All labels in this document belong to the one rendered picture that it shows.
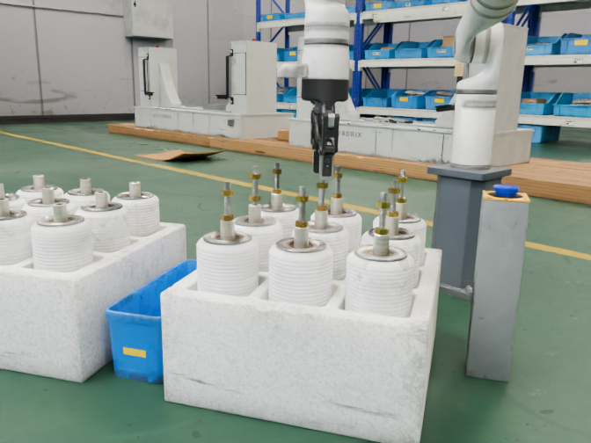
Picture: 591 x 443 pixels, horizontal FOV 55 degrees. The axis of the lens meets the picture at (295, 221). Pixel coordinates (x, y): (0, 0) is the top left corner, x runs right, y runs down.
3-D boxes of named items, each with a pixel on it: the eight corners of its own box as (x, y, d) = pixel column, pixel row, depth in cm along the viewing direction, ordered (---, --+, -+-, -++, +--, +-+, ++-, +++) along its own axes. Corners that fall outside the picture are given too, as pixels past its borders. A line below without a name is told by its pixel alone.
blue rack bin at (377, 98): (385, 105, 707) (387, 89, 702) (412, 107, 680) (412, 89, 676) (361, 106, 673) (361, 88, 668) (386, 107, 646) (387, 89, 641)
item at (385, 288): (329, 364, 86) (332, 250, 82) (376, 349, 91) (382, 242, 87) (371, 393, 78) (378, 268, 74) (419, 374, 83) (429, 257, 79)
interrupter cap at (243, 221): (223, 224, 97) (223, 221, 97) (250, 216, 103) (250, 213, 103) (259, 230, 93) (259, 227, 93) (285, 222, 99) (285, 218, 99)
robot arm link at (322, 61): (275, 78, 93) (276, 39, 91) (343, 80, 94) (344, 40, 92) (280, 78, 84) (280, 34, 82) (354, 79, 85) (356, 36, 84)
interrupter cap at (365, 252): (343, 253, 81) (343, 248, 81) (382, 245, 86) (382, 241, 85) (378, 267, 75) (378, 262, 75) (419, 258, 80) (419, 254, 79)
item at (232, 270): (189, 341, 93) (186, 235, 88) (242, 329, 98) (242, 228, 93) (213, 366, 85) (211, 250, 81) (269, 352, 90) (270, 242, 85)
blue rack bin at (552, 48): (534, 58, 569) (536, 37, 564) (572, 58, 542) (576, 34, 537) (511, 56, 535) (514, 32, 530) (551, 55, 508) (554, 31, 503)
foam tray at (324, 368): (253, 309, 124) (253, 230, 120) (434, 335, 113) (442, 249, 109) (164, 401, 88) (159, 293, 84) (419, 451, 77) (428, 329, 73)
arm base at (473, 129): (462, 163, 141) (468, 93, 137) (497, 168, 134) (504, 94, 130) (441, 166, 134) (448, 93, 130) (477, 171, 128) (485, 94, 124)
